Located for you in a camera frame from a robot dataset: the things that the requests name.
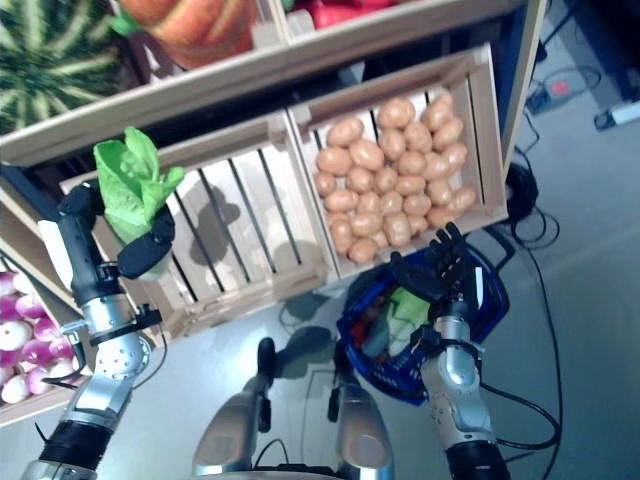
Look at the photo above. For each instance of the white desk leg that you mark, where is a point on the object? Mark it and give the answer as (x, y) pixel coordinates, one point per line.
(620, 115)

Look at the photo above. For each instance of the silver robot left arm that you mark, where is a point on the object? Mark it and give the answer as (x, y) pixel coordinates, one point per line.
(115, 360)

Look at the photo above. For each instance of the wooden potato crate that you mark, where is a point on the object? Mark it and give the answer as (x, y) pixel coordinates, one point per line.
(487, 150)

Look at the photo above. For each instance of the power strip with red switch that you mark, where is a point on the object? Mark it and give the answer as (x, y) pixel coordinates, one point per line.
(552, 90)

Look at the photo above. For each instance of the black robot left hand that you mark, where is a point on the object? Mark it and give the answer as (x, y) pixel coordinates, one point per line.
(82, 250)

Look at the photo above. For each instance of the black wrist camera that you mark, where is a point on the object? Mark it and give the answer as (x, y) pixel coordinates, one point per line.
(425, 337)
(150, 316)

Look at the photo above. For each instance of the robot legs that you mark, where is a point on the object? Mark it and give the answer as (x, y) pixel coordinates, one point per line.
(230, 435)

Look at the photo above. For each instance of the wooden turnip crate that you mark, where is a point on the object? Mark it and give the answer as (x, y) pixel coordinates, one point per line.
(30, 412)

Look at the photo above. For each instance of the red pepper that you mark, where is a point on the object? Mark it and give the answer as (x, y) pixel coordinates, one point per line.
(357, 331)

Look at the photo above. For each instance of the wooden slatted cabbage crate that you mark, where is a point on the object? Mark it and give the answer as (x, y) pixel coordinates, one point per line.
(235, 200)

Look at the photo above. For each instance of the wooden pumpkin crate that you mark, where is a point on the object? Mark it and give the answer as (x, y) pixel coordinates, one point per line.
(150, 105)

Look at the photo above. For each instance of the silver robot right leg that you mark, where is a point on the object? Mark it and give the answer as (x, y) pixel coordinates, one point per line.
(360, 440)

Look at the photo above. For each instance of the purple white turnip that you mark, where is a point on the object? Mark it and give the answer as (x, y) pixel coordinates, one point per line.
(12, 332)
(30, 307)
(37, 382)
(15, 390)
(5, 360)
(62, 347)
(35, 350)
(45, 327)
(7, 307)
(22, 285)

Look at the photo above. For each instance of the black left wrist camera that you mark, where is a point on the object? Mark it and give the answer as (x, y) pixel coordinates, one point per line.
(150, 316)

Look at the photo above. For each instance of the green striped pumpkin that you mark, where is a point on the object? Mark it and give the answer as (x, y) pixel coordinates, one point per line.
(45, 65)

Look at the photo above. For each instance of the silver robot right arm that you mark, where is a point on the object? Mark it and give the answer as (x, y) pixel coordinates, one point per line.
(455, 380)

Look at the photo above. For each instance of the brown potato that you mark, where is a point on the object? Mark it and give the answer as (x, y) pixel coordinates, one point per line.
(386, 179)
(454, 156)
(341, 200)
(416, 204)
(345, 132)
(334, 161)
(325, 182)
(447, 132)
(442, 217)
(340, 232)
(366, 154)
(411, 162)
(365, 224)
(410, 185)
(417, 136)
(395, 112)
(440, 191)
(440, 110)
(392, 142)
(397, 227)
(360, 179)
(462, 199)
(436, 166)
(362, 250)

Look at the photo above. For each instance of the pale white radish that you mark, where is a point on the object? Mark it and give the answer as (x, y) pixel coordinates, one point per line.
(375, 335)

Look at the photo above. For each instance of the oblong orange pumpkin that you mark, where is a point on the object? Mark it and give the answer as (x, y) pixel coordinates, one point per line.
(195, 30)

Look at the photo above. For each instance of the large green napa cabbage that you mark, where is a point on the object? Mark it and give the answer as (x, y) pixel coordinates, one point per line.
(407, 305)

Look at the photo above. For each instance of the slim pale napa cabbage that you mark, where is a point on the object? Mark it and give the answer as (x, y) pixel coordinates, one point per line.
(125, 190)

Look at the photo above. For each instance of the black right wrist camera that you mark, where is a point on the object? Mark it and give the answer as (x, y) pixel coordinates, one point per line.
(425, 337)

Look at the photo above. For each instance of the blue plastic shopping basket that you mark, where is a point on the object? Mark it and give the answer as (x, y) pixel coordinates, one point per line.
(390, 380)

